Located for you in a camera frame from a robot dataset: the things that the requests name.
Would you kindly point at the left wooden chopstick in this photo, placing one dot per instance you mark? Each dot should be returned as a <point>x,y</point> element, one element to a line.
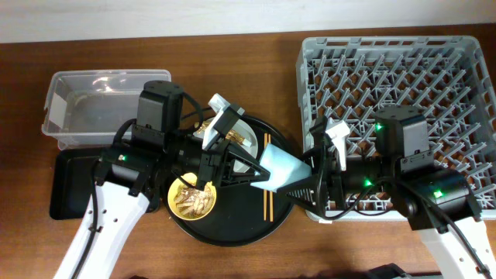
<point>265,142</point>

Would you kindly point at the blue plastic cup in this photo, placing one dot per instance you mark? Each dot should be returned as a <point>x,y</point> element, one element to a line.
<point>284,169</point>

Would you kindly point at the round black serving tray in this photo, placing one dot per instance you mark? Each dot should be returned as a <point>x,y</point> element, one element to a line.
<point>237,216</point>

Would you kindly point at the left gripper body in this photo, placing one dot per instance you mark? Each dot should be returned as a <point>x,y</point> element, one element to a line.
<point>211,164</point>

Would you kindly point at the wooden chopstick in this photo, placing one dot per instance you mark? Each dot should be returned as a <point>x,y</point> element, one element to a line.
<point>265,142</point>
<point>270,193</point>

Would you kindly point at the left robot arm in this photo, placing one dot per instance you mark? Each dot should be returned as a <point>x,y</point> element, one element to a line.
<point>97,244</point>

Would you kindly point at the grey plastic dishwasher rack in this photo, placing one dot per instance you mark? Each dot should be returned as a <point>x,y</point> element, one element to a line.
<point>444,77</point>

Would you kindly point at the yellow bowl with food scraps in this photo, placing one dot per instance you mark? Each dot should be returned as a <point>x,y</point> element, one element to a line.
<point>190,204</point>

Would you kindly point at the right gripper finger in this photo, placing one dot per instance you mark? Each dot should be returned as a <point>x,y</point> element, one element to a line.
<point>305,193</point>
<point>312,158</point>

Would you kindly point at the grey round plate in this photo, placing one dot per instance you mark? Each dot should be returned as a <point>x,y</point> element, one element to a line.
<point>242,134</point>

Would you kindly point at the clear plastic storage bin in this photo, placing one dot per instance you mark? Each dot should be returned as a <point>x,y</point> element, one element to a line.
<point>86,108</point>

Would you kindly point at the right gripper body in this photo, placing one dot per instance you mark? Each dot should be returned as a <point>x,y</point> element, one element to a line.
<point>335,177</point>

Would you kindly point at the black rectangular tray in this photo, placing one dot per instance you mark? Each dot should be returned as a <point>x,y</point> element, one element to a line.
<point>69,186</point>

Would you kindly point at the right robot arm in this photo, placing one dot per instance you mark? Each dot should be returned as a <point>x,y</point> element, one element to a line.
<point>437,202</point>

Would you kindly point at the right wooden chopstick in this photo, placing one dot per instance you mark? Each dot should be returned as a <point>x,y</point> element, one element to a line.
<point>270,193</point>

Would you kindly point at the gold foil snack wrapper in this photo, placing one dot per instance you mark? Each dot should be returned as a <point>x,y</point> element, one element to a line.
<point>232,134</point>

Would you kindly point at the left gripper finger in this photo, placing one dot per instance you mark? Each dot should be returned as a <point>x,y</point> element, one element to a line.
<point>237,153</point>
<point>238,179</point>

